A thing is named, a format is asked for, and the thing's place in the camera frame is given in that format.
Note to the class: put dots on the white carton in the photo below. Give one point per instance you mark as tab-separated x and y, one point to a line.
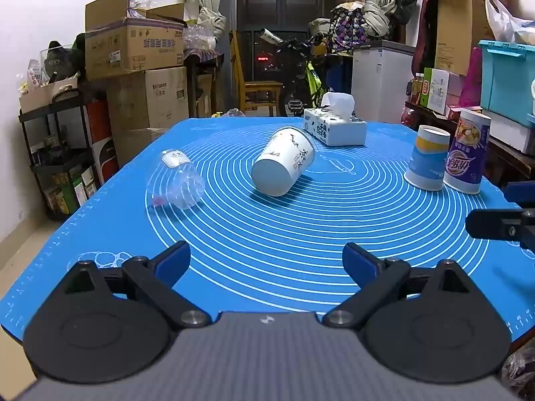
441	92

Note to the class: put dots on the bag of clear bottles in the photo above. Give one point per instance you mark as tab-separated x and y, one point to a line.
198	37

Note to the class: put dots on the white tissue box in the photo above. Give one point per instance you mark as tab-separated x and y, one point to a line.
338	129

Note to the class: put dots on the pile of clothes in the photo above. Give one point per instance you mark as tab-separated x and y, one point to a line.
355	23

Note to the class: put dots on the black shelf cart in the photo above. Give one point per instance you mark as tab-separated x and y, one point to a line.
29	167

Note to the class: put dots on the black bag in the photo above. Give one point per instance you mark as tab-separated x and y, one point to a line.
58	60

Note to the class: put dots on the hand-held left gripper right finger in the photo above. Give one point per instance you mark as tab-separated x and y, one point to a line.
358	262

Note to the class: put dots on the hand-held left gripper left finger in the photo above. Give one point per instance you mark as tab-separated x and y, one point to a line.
175	259

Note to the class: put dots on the white foam box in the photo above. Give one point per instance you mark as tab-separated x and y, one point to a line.
512	133

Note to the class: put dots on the pink bag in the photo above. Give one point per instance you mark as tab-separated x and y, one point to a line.
472	79

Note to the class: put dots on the white chest freezer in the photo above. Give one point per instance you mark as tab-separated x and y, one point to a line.
378	83

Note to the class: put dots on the red and white box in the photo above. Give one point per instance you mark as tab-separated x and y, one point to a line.
102	146

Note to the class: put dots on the blue and yellow paper cup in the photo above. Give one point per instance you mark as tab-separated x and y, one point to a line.
428	158

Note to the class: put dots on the white paper cup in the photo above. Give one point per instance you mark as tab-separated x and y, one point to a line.
276	163

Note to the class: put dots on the black bicycle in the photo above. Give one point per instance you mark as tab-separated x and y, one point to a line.
301	71

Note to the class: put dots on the purple paper cup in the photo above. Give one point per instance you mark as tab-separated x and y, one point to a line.
468	150

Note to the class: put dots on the large cardboard box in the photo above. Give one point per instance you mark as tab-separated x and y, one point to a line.
146	98

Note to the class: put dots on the clear plastic cup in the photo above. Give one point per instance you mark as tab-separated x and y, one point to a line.
177	183

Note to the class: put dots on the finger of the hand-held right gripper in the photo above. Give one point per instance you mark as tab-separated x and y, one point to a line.
493	223
520	194

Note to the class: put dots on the teal storage bin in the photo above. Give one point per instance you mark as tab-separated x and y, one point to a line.
508	79

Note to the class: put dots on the small cardboard box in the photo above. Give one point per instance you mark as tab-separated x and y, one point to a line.
138	146

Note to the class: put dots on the blue silicone mat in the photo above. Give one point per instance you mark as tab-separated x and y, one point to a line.
271	234

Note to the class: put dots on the beige box on cart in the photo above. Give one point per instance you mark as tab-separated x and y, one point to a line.
46	94

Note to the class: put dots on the wooden chair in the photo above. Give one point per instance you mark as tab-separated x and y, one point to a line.
257	87

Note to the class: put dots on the dark plastic bag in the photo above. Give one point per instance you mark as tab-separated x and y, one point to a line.
520	374

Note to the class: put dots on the green carton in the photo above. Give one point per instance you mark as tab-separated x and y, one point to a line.
426	87

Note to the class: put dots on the open cardboard box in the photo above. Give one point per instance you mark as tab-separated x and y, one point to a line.
133	48

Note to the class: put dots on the white plastic bag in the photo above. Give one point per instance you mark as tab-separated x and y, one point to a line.
508	21

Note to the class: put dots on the tall cardboard box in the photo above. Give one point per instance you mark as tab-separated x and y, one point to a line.
457	33

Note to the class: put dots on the dark red bag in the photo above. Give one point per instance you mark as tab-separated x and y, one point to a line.
424	29

